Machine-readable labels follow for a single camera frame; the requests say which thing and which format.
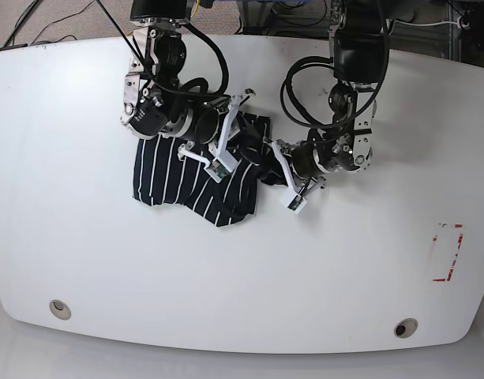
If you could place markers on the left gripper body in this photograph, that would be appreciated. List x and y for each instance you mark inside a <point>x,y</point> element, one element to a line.
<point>300,167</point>

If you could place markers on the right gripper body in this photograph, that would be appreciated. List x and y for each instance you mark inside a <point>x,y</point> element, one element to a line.
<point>206,129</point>

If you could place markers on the navy white striped t-shirt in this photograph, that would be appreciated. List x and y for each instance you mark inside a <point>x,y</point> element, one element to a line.
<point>160,177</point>

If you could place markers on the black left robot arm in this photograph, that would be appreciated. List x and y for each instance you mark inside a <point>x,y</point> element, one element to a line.
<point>358,60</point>

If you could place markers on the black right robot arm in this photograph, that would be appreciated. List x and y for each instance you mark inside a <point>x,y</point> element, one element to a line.
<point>157,103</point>

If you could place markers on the red tape rectangle marking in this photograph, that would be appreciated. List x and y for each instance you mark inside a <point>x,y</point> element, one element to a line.
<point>445,250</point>

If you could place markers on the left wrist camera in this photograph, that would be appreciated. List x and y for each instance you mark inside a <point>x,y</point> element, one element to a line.
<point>293,201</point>

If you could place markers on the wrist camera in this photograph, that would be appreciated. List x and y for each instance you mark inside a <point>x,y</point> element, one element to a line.
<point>293,201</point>
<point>218,171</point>

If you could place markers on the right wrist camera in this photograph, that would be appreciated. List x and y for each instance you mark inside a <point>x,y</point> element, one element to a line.
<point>218,171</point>

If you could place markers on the right table cable grommet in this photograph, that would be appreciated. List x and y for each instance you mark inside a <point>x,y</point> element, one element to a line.
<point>406,328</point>

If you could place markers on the table cable grommet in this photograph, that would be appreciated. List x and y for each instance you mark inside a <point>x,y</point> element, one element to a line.
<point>60,310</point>
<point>406,328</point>

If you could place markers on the left table cable grommet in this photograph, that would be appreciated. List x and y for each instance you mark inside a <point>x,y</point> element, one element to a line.
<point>60,310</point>

